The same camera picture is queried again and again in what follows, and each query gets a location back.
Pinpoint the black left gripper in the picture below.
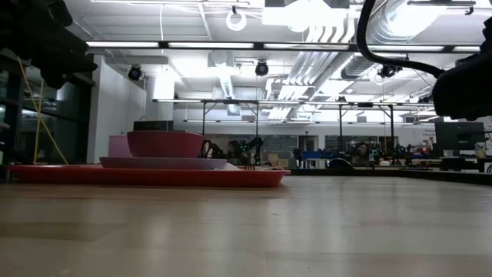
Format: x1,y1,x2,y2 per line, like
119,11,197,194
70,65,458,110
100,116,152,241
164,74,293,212
0,0,98,90

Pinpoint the lilac plastic cup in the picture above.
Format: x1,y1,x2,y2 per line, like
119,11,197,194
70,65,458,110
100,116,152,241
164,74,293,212
108,134,134,159

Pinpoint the magenta plastic bowl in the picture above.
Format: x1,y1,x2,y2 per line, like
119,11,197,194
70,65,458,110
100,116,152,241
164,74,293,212
126,130,205,159

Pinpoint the lavender round plate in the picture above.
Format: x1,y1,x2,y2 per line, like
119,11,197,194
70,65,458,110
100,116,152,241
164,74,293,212
98,156,228,171

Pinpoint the red plastic tray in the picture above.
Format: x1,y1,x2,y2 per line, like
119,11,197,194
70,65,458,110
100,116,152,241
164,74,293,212
5,164,291,189

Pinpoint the black computer monitor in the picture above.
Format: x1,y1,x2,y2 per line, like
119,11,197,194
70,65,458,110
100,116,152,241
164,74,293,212
434,122,487,152

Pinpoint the white round pendant lamp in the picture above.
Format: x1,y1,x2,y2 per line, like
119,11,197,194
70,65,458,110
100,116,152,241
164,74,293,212
225,5,248,32

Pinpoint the black overhead light bar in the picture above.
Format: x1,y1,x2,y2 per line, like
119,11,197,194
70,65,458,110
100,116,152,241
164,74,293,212
86,40,481,54

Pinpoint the yellow extension cable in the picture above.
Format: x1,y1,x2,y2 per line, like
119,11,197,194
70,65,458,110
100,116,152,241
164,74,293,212
17,57,69,165

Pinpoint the black round ceiling camera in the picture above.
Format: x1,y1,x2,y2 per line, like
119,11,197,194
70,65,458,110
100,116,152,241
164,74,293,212
127,64,144,82
378,63,404,80
254,59,270,78

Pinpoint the silver ventilation duct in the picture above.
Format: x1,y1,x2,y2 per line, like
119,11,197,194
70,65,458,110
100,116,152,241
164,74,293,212
340,0,427,81

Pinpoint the black aluminium table frame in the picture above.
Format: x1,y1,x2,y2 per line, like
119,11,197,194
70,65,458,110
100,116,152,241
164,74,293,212
288,168,492,186

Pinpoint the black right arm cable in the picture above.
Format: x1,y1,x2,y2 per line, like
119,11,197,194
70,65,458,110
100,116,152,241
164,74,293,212
355,0,447,78

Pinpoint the black background gantry frame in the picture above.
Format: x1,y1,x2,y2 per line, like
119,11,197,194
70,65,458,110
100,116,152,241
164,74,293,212
152,98,435,155

